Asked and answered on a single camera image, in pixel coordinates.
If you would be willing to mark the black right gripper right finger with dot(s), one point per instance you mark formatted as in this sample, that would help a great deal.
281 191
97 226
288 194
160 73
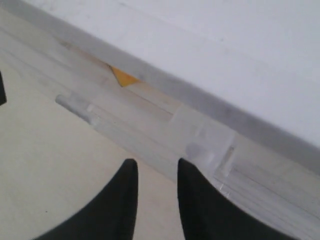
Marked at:
206 214

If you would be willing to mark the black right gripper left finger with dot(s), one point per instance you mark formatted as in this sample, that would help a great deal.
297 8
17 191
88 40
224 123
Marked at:
111 215

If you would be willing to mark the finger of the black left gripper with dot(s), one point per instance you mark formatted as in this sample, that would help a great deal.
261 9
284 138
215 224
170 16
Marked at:
3 97

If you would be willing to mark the clear drawer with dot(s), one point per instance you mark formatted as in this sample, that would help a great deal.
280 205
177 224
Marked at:
279 191
139 118

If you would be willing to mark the yellow cheese wedge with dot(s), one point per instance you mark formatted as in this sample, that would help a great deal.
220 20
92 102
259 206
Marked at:
123 78

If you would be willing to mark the white plastic drawer cabinet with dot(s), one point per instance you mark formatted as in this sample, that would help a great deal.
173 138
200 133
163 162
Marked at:
253 66

